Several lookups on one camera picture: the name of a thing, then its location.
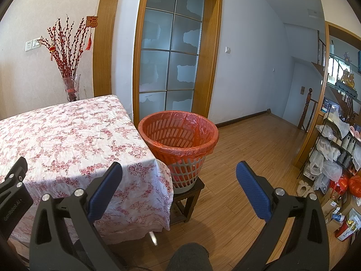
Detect blue and white bottle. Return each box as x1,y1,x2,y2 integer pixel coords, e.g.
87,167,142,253
331,207,345,222

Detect wooden door frame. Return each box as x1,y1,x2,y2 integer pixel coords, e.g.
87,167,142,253
132,0,223,125

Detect red gift bag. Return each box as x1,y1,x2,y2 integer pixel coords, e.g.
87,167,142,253
330,175,350,196

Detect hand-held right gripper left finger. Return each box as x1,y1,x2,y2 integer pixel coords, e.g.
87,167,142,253
29,161,124,271

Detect floral tablecloth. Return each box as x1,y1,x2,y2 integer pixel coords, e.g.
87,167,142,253
0,94,174,245

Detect red berry branches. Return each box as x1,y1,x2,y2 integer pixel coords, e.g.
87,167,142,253
38,15,85,78

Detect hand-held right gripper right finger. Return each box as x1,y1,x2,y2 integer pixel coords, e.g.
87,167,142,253
236,161,330,271

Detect orange sack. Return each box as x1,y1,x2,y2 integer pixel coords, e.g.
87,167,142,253
348,175,361,196

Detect beige slippers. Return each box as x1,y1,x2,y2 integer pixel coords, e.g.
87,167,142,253
297,179,314,197

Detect golden figurine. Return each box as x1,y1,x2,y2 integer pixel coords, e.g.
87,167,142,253
340,69,356,88

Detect frosted glass door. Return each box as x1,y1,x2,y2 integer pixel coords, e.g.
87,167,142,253
139,0,205,116

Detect person's grey trouser leg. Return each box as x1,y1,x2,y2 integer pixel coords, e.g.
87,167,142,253
168,243,212,271

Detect dark baseboard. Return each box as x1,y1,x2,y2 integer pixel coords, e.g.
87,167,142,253
216,109,272,127

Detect white plastic trash basket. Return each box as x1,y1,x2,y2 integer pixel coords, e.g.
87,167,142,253
139,113,219,195

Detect wooden stair newel post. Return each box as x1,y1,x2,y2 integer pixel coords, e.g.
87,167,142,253
299,88,320,132

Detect dark wooden stool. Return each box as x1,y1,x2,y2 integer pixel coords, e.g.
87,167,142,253
169,176,206,226

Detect wooden wall trim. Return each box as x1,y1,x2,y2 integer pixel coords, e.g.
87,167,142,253
93,0,125,98

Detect wooden staircase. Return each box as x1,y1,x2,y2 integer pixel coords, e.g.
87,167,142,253
312,30,329,77

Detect black metal rack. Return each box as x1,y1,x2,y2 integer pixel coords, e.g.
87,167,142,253
305,93,361,181

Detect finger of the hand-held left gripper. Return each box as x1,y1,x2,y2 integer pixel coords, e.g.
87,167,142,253
0,157,29,196

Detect red tasselled hanging ornament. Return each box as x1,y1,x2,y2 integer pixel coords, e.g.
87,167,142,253
86,15,99,51

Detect wooden partition frame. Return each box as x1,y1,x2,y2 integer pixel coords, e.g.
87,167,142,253
293,21,361,167

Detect cluster of white carrier bags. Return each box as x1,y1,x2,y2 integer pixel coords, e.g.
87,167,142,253
309,110,352,191

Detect colourful printed box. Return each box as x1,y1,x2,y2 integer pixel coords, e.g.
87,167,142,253
336,212,361,242

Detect glass vase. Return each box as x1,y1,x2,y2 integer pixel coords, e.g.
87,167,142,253
62,74,81,102

